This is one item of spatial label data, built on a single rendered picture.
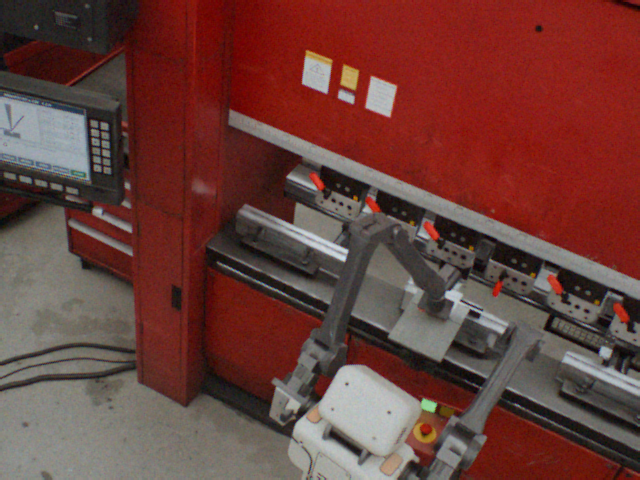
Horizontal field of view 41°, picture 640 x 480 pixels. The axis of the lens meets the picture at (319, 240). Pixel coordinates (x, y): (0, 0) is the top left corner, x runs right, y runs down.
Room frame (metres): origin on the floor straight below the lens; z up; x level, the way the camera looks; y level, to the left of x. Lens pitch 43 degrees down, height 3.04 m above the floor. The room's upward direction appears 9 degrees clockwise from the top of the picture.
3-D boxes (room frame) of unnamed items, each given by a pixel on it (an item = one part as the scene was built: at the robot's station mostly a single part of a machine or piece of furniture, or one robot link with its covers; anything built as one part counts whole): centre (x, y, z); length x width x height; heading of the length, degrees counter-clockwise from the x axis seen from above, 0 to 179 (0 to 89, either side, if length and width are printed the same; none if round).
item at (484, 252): (2.18, -0.51, 1.01); 0.26 x 0.12 x 0.05; 159
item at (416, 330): (1.89, -0.39, 1.00); 0.26 x 0.18 x 0.01; 159
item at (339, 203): (2.18, -0.05, 1.26); 0.15 x 0.09 x 0.17; 69
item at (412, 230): (2.11, -0.24, 1.26); 0.15 x 0.09 x 0.17; 69
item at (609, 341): (1.98, -1.00, 1.01); 0.26 x 0.12 x 0.05; 159
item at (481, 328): (2.01, -0.50, 0.92); 0.39 x 0.06 x 0.10; 69
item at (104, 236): (2.90, 0.82, 0.50); 0.50 x 0.50 x 1.00; 69
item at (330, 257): (2.23, 0.06, 0.92); 0.50 x 0.06 x 0.10; 69
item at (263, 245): (2.19, 0.13, 0.89); 0.30 x 0.05 x 0.03; 69
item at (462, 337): (1.96, -0.46, 0.89); 0.30 x 0.05 x 0.03; 69
